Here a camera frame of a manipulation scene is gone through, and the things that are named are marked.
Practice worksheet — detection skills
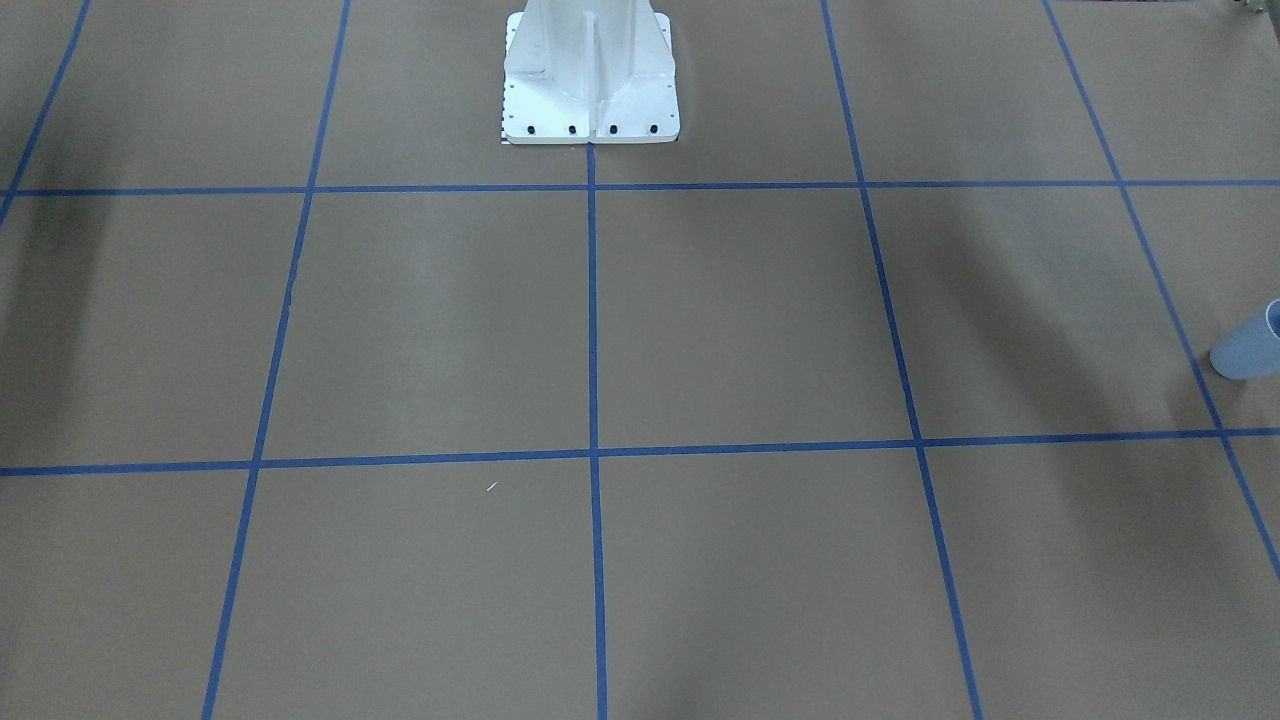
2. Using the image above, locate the white pedestal column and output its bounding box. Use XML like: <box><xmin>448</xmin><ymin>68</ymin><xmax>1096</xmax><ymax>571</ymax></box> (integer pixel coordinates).
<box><xmin>500</xmin><ymin>1</ymin><xmax>681</xmax><ymax>145</ymax></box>

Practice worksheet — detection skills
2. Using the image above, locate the blue cup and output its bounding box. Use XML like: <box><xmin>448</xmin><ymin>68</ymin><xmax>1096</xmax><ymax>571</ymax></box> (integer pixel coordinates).
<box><xmin>1210</xmin><ymin>299</ymin><xmax>1279</xmax><ymax>380</ymax></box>

